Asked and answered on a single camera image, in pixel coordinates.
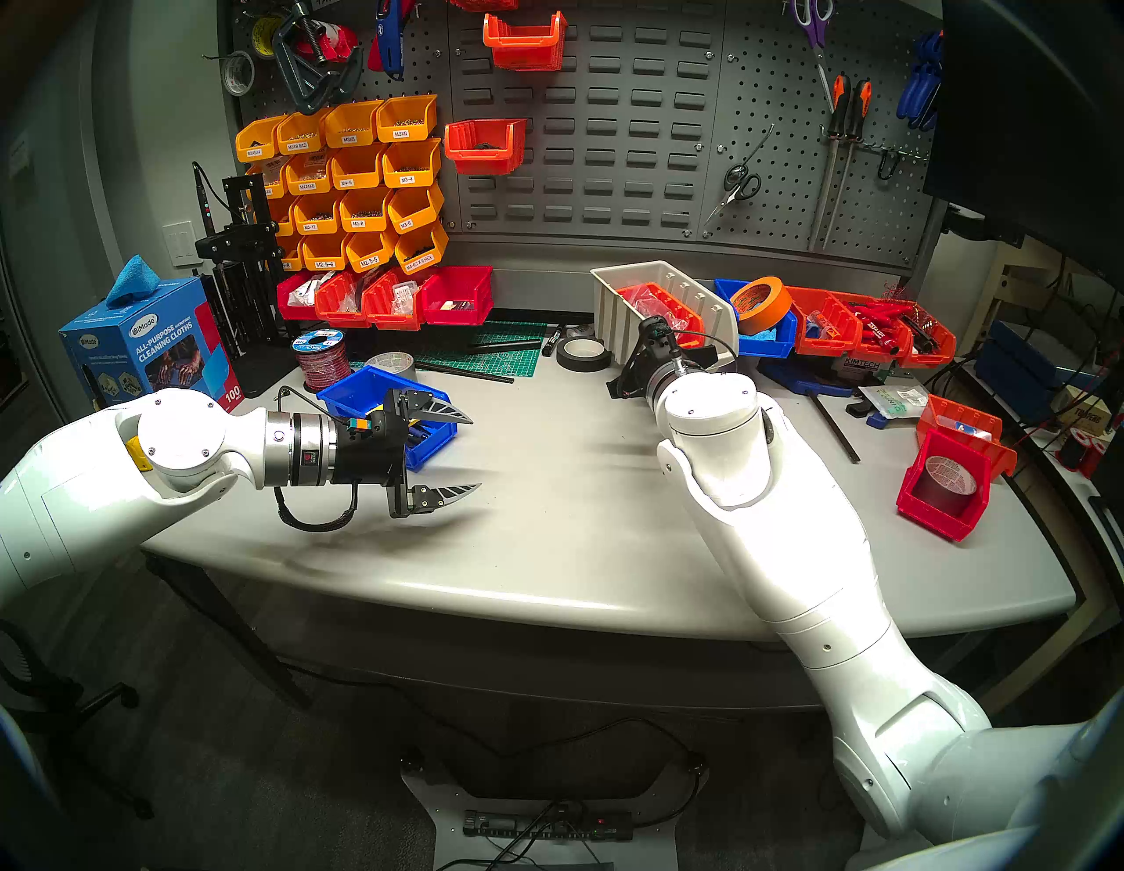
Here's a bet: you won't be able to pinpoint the blue red hand tool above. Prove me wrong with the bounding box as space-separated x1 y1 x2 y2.
367 0 414 82

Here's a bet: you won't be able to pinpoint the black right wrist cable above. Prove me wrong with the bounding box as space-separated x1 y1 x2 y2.
681 331 740 371

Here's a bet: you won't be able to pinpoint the green cutting mat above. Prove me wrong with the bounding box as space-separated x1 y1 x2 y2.
414 320 550 378

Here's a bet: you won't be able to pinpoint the blue cleaning cloths box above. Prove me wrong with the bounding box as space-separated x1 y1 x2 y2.
59 278 242 414

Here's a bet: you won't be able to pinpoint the red thread spool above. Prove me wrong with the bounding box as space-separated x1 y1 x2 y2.
1058 430 1107 475

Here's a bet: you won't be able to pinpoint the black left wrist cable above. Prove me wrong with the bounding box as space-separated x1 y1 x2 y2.
274 485 359 533

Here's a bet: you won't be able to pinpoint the dark blue case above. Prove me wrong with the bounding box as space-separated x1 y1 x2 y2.
975 320 1090 396

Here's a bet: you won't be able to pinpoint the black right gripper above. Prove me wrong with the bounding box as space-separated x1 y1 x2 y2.
608 316 696 401

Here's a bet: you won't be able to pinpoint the grey C-clamp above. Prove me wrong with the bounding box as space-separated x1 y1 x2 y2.
272 4 363 115

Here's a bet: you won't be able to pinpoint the red white tape roll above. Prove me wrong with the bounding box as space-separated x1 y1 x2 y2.
303 22 361 64

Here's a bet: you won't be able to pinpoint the blue plastic storage bin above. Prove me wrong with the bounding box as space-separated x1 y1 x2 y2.
713 279 798 358
316 366 459 471

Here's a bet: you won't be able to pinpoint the orange masking tape roll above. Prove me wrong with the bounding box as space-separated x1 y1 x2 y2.
731 277 794 336

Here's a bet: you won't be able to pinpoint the black metal stand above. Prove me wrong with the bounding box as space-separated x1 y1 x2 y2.
195 174 299 396

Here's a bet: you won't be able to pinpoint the small grey pegboard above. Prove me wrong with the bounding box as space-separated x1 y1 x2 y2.
220 0 466 229

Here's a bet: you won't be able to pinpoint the black office chair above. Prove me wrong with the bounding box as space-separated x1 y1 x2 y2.
0 610 155 822

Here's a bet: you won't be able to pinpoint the grey louvred wall panel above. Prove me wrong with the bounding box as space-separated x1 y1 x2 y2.
448 0 725 242

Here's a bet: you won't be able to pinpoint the clear bag of hardware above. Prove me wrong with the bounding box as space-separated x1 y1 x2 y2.
630 292 679 333

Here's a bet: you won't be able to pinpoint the clear packing tape roll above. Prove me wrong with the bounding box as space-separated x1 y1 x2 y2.
922 457 977 515

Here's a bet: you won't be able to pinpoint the black tape roll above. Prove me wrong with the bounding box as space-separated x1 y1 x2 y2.
556 336 613 372

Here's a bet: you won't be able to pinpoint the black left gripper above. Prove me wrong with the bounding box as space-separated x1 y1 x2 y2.
334 388 482 519

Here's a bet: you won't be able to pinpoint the black power strip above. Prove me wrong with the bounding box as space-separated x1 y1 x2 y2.
463 808 633 844

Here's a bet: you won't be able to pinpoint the large grey pegboard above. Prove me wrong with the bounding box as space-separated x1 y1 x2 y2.
702 0 945 269

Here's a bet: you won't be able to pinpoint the black monitor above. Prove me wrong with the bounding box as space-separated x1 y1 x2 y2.
922 0 1124 291

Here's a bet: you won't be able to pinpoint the red tool white lettering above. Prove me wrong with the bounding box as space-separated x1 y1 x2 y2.
865 303 914 348

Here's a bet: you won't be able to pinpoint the red plastic bin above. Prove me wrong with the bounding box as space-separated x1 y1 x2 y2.
896 430 995 543

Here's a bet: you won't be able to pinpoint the blue spring clamps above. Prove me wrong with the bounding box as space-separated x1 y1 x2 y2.
896 31 945 133

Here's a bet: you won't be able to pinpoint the large beige storage bin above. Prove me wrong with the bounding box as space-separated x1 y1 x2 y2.
591 261 740 366

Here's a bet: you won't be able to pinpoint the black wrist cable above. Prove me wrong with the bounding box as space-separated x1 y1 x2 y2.
681 331 740 371
274 485 359 533

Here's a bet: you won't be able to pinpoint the red parts bin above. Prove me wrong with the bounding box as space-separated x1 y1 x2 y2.
277 272 324 321
314 272 371 328
417 266 494 326
362 269 424 332

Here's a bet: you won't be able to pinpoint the red wire spool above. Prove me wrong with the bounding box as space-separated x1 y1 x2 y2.
292 329 352 392

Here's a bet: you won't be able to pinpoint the black handled scissors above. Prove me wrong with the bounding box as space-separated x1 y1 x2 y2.
702 123 775 227

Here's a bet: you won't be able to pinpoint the purple handled scissors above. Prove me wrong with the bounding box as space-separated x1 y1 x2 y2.
786 0 835 113

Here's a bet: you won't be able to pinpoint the small cardboard box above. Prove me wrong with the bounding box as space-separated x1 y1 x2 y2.
1058 391 1116 431

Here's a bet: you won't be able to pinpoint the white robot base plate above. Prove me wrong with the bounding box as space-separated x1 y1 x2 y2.
400 755 708 871

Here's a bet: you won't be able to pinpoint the clear bag green label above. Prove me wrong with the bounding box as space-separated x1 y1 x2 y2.
861 384 929 418

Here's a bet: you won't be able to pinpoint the black metal rod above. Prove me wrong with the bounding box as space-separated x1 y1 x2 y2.
810 393 861 464
414 360 516 385

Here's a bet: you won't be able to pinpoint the blue cloth in dispenser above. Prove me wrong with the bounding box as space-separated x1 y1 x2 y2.
105 255 162 308

